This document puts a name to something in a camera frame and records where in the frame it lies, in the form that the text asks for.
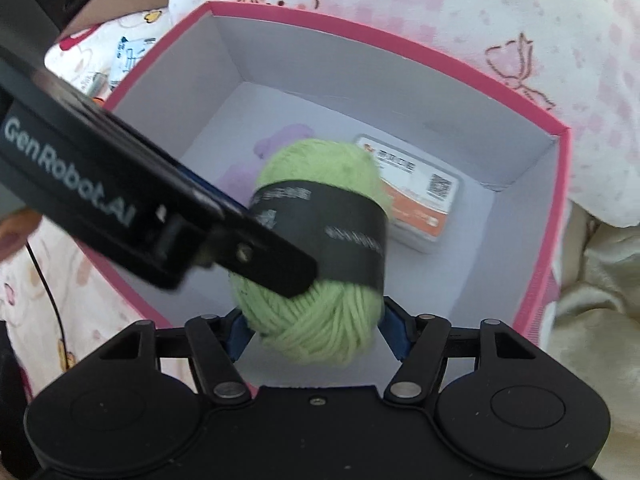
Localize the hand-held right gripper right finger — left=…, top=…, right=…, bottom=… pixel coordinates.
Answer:
left=376, top=299, right=537, bottom=403

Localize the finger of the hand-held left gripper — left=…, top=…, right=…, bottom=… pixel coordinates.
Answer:
left=199, top=216, right=319, bottom=297
left=106, top=114, right=252, bottom=219

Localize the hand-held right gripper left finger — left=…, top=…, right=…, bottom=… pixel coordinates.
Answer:
left=101, top=309, right=252, bottom=404

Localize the green yarn ball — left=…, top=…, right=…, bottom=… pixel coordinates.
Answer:
left=230, top=139, right=393, bottom=371

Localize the pink cardboard box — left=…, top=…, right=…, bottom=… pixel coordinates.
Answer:
left=102, top=1, right=571, bottom=356

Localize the orange white card box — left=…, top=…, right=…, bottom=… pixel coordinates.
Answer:
left=352, top=134, right=463, bottom=255

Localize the bear printed blanket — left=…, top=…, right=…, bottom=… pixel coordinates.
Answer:
left=0, top=7, right=173, bottom=480

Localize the blue tissue pack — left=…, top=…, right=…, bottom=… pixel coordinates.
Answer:
left=107, top=35, right=158, bottom=91

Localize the beige satin cloth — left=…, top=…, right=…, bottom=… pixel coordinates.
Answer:
left=542, top=200, right=640, bottom=480

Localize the pink checked pillow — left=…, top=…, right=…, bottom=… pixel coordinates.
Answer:
left=167, top=0, right=640, bottom=226

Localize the black cable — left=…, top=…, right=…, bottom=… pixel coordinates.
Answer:
left=25, top=242, right=68, bottom=366

